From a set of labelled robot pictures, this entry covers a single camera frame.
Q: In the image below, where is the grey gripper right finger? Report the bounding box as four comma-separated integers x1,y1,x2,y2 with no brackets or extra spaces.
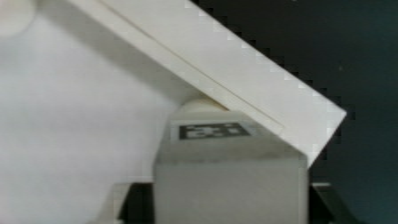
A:
309,182,362,224

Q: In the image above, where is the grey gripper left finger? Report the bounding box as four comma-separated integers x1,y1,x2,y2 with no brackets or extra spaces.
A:
87,182,155,224

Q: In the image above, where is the white leg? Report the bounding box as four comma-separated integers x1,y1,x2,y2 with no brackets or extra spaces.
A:
153,99,309,224

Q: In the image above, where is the white square table top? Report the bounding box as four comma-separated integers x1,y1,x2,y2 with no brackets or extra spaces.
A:
0,0,345,224

